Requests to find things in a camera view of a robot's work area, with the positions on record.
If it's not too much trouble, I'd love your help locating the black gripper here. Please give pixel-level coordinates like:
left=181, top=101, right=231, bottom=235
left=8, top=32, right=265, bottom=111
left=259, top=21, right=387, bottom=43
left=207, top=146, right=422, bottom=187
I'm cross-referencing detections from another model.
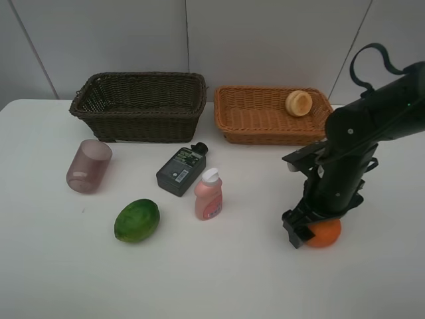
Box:
left=282, top=142, right=378, bottom=249

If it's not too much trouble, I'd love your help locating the orange mandarin fruit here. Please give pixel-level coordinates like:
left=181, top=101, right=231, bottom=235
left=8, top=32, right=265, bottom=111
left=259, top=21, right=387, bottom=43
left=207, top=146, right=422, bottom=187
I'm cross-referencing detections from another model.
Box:
left=306, top=219, right=342, bottom=248

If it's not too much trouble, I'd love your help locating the pink bottle white cap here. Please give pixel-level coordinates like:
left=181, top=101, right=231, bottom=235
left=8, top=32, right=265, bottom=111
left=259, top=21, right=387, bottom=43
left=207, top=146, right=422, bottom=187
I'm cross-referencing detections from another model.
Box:
left=195, top=168, right=223, bottom=221

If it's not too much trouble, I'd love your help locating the green lime fruit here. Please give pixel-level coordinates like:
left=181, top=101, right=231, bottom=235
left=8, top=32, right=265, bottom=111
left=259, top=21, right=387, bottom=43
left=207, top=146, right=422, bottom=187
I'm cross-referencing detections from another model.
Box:
left=114, top=199, right=160, bottom=244

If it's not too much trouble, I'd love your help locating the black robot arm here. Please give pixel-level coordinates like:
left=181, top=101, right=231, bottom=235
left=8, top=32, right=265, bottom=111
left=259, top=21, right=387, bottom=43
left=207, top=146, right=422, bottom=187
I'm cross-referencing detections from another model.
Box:
left=282, top=62, right=424, bottom=249

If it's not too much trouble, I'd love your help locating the orange wicker basket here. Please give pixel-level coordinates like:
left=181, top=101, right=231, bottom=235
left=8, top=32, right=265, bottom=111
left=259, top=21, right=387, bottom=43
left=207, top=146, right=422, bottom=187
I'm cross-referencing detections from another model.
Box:
left=214, top=86, right=333, bottom=146

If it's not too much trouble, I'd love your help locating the dark grey flat bottle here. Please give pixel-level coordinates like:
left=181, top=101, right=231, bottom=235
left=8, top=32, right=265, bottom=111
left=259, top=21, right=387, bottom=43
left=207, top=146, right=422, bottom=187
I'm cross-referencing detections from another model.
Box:
left=156, top=142, right=209, bottom=197

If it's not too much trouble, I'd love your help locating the dark brown wicker basket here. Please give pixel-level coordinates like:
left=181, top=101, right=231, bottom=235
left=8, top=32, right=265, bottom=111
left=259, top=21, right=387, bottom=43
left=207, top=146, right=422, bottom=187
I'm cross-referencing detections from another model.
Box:
left=69, top=72, right=207, bottom=143

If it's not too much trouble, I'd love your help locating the purple translucent plastic cup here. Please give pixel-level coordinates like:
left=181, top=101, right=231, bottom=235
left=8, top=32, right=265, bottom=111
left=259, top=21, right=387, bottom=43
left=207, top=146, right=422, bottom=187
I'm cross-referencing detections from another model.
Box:
left=66, top=140, right=113, bottom=193

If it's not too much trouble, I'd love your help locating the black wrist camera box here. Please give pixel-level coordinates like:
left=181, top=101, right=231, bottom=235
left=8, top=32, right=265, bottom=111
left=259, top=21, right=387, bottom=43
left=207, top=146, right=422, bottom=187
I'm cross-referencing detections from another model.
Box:
left=282, top=140, right=328, bottom=176

